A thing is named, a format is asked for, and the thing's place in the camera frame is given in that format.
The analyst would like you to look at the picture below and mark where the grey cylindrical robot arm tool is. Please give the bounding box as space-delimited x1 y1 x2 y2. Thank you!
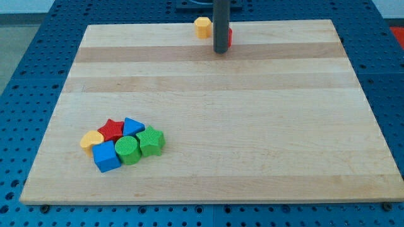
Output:
213 0 230 54

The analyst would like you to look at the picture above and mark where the green star block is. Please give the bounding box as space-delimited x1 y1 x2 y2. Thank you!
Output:
136 125 165 157

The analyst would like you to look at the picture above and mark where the blue triangle block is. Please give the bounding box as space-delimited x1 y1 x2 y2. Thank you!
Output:
122 117 145 137

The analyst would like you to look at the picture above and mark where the light wooden board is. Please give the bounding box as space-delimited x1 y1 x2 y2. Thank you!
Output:
20 20 403 205

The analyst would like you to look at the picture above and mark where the green cylinder block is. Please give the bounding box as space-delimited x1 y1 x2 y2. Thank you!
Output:
115 136 142 165

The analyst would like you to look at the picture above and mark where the red block behind tool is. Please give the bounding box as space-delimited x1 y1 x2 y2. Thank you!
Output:
228 27 233 48

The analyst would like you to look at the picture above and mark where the yellow hexagon block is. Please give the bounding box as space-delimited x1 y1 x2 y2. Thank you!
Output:
194 17 212 39

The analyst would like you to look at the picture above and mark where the red star block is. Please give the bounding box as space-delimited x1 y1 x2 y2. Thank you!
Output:
97 119 124 143

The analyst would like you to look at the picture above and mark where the blue cube block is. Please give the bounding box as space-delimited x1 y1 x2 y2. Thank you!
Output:
92 141 121 173

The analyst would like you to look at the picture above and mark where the yellow heart block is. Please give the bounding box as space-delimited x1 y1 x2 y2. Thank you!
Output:
80 131 104 158

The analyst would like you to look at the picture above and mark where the black bolt front left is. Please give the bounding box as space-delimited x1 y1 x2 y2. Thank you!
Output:
39 204 50 214

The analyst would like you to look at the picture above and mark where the black bolt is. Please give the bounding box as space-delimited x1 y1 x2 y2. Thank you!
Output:
39 204 50 214
382 202 393 212

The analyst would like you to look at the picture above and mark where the black bolt front right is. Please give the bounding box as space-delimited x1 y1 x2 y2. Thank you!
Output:
382 202 393 212

